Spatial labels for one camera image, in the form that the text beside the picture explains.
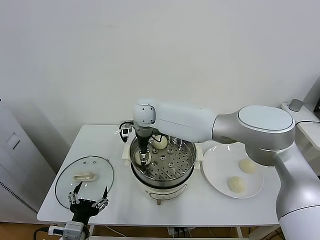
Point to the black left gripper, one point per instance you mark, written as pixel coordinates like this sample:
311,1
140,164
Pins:
83,207

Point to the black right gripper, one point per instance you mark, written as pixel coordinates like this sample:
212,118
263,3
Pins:
144,142

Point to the white steamed baozi bun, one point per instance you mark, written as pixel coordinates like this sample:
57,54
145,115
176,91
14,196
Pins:
236,184
137,158
247,166
161,144

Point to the glass pot lid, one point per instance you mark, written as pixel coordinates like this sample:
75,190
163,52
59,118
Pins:
85,177

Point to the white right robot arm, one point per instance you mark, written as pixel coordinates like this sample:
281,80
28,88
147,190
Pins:
180,120

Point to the perforated steel steamer basket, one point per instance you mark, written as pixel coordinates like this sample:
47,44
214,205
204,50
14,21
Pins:
185,156

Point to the white table leg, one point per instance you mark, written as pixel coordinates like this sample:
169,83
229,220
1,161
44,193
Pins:
239,231
91,230

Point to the cream electric cooker base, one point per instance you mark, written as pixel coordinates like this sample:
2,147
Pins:
162,193

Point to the white round plate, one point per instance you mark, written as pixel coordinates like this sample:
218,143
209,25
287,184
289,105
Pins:
220,170

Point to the power strip under table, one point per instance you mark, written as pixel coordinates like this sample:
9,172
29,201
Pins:
180,230

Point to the grey white cabinet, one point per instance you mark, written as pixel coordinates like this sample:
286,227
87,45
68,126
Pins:
15,160

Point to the white side desk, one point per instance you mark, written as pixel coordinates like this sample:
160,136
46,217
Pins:
310,132

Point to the black monitor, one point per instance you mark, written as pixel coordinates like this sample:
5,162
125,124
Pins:
317,105

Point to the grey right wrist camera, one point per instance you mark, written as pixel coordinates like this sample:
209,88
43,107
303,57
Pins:
125,128

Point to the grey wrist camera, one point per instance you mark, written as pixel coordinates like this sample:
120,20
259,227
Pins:
70,228
125,128

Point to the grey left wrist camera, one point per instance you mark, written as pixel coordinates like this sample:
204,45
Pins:
70,228

